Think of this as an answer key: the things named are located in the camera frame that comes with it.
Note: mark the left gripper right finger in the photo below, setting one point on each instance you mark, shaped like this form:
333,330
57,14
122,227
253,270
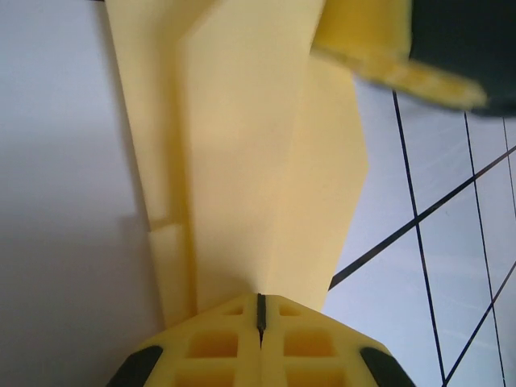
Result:
306,350

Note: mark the yellow cloth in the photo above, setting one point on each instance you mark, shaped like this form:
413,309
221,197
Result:
242,141

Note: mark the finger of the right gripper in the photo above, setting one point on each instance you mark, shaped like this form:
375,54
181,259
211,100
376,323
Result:
363,36

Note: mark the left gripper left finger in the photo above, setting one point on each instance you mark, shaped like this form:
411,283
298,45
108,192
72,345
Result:
217,350

